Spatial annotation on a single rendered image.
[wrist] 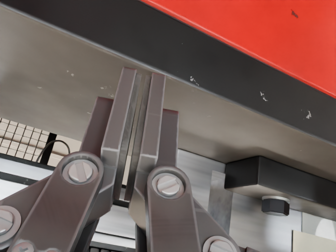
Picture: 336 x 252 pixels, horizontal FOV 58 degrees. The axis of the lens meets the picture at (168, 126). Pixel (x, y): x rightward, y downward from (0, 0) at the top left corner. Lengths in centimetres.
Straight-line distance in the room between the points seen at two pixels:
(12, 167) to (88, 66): 36
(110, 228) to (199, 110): 37
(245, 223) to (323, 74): 17
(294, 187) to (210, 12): 19
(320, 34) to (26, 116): 29
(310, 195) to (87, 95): 24
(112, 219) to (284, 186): 33
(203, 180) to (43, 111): 17
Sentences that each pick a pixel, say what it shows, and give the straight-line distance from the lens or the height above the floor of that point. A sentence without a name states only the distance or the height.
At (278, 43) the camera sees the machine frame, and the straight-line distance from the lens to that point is 27.
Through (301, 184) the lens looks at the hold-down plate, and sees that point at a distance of 34.
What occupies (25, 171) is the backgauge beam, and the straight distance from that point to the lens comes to 54.
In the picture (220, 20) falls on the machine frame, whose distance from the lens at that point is 24.
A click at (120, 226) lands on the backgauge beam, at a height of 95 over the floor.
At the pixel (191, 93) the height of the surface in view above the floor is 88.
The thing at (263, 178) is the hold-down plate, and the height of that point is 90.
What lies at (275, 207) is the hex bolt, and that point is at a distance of 34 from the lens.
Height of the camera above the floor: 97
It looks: 21 degrees down
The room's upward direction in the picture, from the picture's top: 169 degrees counter-clockwise
